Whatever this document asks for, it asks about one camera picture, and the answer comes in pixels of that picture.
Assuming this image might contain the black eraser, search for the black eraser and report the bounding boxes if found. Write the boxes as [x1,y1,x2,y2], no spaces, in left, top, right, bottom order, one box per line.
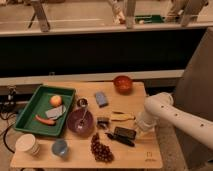
[114,127,136,140]

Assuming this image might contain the green plastic tray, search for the green plastic tray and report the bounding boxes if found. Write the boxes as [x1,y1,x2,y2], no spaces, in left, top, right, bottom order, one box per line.
[14,85,75,137]

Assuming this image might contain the grey cloth piece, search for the grey cloth piece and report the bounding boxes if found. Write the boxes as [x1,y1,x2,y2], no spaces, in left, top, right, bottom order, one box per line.
[45,105,66,120]

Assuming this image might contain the white paper cup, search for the white paper cup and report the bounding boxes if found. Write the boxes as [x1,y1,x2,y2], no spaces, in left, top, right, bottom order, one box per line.
[15,134,39,155]

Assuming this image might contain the small metal cup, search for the small metal cup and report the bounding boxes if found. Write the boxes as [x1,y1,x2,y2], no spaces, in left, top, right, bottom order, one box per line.
[77,98,88,108]

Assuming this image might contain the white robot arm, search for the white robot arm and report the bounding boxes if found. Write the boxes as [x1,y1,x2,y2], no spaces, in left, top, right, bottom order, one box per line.
[135,92,213,150]

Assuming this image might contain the red yellow apple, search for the red yellow apple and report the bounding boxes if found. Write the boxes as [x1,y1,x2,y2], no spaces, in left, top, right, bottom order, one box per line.
[50,95,62,107]

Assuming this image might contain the metal spoon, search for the metal spoon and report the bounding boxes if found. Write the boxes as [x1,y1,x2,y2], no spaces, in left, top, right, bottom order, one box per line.
[78,106,88,129]

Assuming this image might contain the orange sausage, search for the orange sausage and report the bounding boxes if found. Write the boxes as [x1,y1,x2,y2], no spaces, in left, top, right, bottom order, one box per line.
[35,115,56,125]

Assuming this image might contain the red bowl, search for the red bowl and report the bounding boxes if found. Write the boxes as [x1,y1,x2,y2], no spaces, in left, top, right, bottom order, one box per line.
[113,75,133,94]

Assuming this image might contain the blue sponge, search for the blue sponge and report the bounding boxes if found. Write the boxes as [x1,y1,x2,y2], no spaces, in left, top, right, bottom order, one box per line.
[95,92,108,107]

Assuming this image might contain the black cables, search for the black cables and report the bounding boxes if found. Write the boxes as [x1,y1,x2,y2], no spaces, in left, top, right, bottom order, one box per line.
[0,85,21,154]

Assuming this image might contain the purple bowl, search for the purple bowl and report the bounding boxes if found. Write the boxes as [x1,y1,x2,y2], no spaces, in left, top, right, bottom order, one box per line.
[66,109,94,137]

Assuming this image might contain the blue cup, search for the blue cup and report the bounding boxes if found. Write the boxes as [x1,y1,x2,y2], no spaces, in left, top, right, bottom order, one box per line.
[51,139,68,157]

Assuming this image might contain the bunch of dark grapes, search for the bunch of dark grapes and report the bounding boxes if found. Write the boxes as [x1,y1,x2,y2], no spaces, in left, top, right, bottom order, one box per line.
[90,133,114,163]

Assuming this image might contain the small black binder clip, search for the small black binder clip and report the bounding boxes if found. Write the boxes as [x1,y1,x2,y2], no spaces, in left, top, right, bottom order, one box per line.
[97,117,109,129]

